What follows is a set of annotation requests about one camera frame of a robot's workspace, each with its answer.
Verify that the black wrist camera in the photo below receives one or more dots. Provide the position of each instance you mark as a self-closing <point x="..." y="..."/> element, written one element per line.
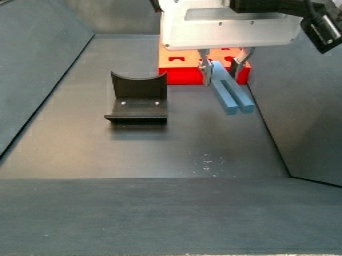
<point x="322" y="24"/>

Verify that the red shape-sorting board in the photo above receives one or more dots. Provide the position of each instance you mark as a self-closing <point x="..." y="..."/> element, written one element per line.
<point x="180" y="64"/>

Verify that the dark curved holder stand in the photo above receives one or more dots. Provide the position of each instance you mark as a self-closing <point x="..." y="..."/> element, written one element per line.
<point x="140" y="98"/>

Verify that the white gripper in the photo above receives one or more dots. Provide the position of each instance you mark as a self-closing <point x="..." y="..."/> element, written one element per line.
<point x="205" y="24"/>

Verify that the blue double-square peg object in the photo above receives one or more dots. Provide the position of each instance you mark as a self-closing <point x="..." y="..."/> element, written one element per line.
<point x="229" y="94"/>

